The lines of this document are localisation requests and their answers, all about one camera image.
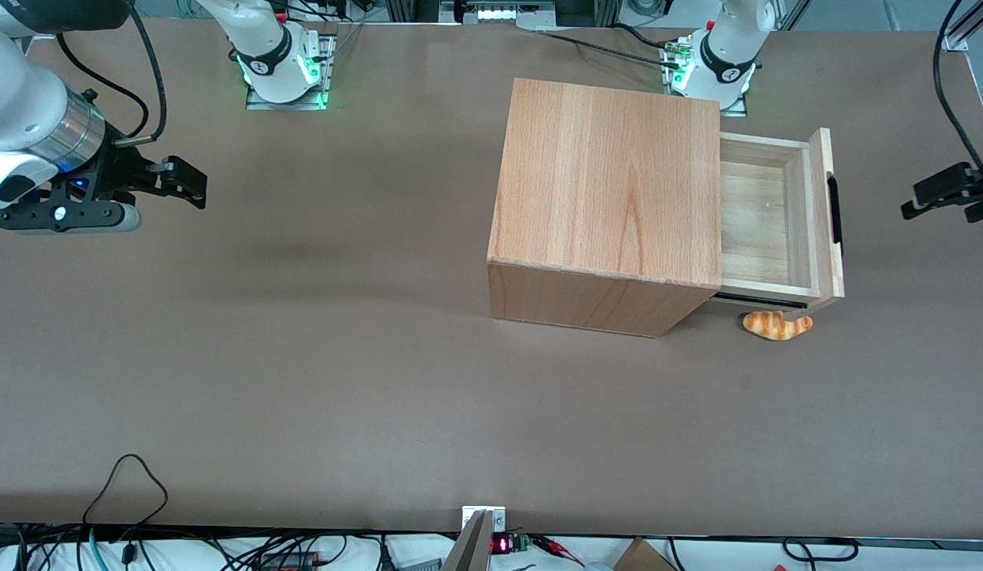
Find black cable on table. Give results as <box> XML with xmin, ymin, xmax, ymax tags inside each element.
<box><xmin>537</xmin><ymin>29</ymin><xmax>683</xmax><ymax>67</ymax></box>

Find black looped cable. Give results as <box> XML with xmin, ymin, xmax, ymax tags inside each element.
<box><xmin>82</xmin><ymin>454</ymin><xmax>170</xmax><ymax>527</ymax></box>

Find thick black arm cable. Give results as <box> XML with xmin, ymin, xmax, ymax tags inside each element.
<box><xmin>111</xmin><ymin>6</ymin><xmax>168</xmax><ymax>148</ymax></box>

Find wooden drawer cabinet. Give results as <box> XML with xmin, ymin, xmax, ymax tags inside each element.
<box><xmin>487</xmin><ymin>77</ymin><xmax>724</xmax><ymax>339</ymax></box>

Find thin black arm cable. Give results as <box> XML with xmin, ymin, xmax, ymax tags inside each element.
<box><xmin>57</xmin><ymin>36</ymin><xmax>150</xmax><ymax>137</ymax></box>

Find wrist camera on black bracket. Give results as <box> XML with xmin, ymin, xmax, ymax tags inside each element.
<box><xmin>0</xmin><ymin>200</ymin><xmax>142</xmax><ymax>236</ymax></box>

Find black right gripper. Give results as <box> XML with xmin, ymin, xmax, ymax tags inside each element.
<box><xmin>63</xmin><ymin>144</ymin><xmax>208</xmax><ymax>211</ymax></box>

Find camera mount post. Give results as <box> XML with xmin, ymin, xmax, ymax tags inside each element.
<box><xmin>440</xmin><ymin>506</ymin><xmax>508</xmax><ymax>571</ymax></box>

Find black coiled cable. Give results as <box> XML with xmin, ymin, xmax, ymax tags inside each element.
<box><xmin>780</xmin><ymin>537</ymin><xmax>860</xmax><ymax>565</ymax></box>

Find brown cardboard piece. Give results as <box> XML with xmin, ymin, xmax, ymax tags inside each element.
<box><xmin>614</xmin><ymin>538</ymin><xmax>676</xmax><ymax>571</ymax></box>

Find toy bread roll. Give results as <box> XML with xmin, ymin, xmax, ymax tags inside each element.
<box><xmin>743</xmin><ymin>310</ymin><xmax>814</xmax><ymax>342</ymax></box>

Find red clip leads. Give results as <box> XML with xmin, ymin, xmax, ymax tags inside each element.
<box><xmin>530</xmin><ymin>535</ymin><xmax>586</xmax><ymax>567</ymax></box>

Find aluminium frame profile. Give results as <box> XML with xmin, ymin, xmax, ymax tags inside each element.
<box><xmin>939</xmin><ymin>0</ymin><xmax>983</xmax><ymax>53</ymax></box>

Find wooden drawer with black handle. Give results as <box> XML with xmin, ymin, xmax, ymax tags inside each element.
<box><xmin>710</xmin><ymin>127</ymin><xmax>846</xmax><ymax>312</ymax></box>

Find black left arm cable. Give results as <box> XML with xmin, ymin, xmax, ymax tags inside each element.
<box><xmin>932</xmin><ymin>0</ymin><xmax>983</xmax><ymax>172</ymax></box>

